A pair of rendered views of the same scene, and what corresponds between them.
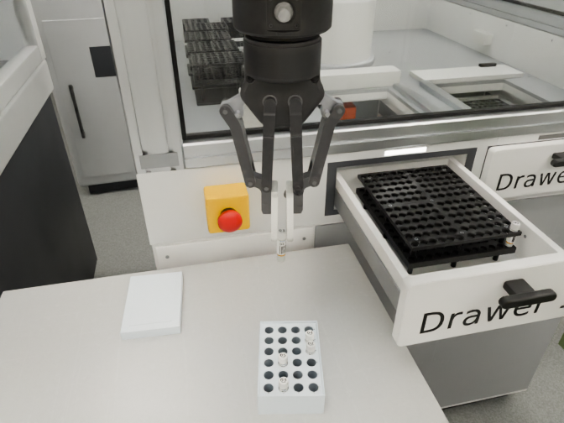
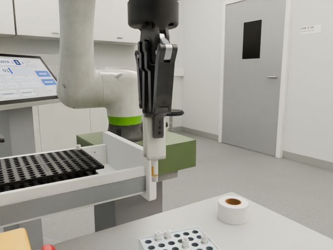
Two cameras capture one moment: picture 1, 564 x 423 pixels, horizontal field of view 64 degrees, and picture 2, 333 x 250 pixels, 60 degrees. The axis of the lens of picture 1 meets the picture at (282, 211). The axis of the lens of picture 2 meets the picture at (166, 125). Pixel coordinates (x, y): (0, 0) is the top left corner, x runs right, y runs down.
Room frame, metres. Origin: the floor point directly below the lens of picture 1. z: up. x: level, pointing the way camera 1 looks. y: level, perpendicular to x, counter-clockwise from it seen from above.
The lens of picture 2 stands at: (0.58, 0.43, 1.10)
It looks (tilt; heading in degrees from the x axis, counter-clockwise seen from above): 10 degrees down; 250
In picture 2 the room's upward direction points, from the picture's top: straight up
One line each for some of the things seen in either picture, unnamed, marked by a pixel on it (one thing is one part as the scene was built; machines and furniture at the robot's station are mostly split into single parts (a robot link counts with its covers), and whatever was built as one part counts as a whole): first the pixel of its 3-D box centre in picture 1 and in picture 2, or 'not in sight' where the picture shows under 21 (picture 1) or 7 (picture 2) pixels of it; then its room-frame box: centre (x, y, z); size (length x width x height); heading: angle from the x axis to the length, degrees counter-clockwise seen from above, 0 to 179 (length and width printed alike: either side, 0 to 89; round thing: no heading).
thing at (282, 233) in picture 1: (281, 245); (154, 167); (0.45, 0.00, 0.95); 0.01 x 0.01 x 0.05
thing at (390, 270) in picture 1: (425, 216); (39, 179); (0.64, -0.25, 0.86); 0.40 x 0.26 x 0.06; 12
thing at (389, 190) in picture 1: (428, 216); (43, 177); (0.64, -0.25, 0.87); 0.22 x 0.18 x 0.06; 12
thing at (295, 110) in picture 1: (295, 142); (150, 78); (0.45, -0.02, 1.09); 0.04 x 0.01 x 0.11; 1
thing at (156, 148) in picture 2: (274, 211); (156, 137); (0.45, 0.01, 1.00); 0.03 x 0.01 x 0.07; 1
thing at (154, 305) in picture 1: (154, 303); not in sight; (0.53, 0.21, 0.77); 0.13 x 0.09 x 0.02; 9
